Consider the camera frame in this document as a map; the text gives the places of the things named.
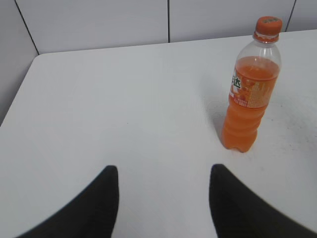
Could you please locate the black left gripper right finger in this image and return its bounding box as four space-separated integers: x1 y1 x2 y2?
209 164 317 238

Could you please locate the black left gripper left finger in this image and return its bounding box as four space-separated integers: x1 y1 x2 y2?
20 166 119 238

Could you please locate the orange bottle cap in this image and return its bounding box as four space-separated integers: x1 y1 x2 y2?
256 16 283 36

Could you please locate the orange soda plastic bottle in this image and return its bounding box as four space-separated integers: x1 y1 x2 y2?
221 32 283 153

